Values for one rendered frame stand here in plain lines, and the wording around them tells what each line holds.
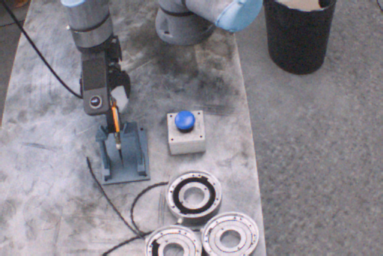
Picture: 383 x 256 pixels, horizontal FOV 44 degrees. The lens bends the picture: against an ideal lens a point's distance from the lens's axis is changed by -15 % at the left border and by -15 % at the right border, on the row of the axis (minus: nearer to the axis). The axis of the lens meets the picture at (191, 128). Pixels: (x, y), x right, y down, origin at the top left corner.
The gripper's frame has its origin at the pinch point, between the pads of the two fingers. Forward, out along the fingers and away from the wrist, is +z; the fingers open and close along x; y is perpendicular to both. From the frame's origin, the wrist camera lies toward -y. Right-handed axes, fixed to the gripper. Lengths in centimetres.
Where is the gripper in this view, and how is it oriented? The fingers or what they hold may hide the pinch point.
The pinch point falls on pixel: (112, 112)
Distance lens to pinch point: 103.0
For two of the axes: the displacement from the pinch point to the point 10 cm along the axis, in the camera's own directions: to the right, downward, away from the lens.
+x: -9.9, 1.4, 0.0
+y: -1.1, -8.1, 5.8
